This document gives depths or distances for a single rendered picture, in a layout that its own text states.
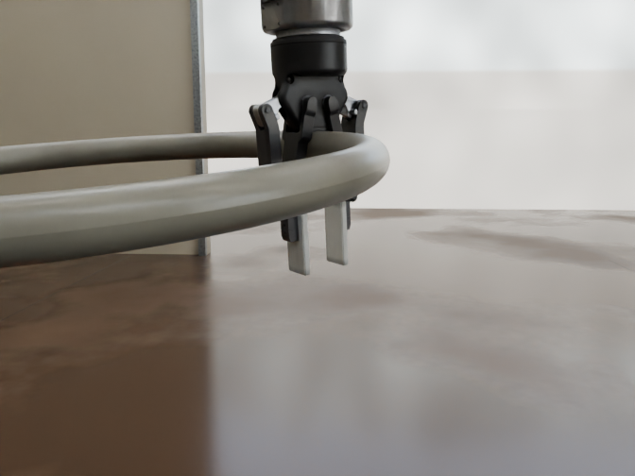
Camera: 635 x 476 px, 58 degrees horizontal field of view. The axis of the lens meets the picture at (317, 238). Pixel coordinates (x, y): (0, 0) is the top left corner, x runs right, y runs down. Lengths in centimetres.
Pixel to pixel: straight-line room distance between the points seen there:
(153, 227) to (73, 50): 515
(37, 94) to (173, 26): 130
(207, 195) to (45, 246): 7
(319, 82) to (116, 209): 37
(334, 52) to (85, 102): 480
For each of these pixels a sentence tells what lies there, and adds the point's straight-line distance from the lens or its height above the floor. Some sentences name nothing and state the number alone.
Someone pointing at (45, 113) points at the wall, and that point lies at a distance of 547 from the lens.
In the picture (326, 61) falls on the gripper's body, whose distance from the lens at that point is 56.
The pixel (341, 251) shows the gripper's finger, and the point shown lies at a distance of 62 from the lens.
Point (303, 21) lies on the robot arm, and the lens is 56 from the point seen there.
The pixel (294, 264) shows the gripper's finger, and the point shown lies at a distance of 60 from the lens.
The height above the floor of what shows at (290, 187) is 94.
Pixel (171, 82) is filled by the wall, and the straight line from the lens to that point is 506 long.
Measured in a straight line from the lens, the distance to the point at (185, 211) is 26.
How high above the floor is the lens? 96
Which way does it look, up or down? 10 degrees down
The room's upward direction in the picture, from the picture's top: straight up
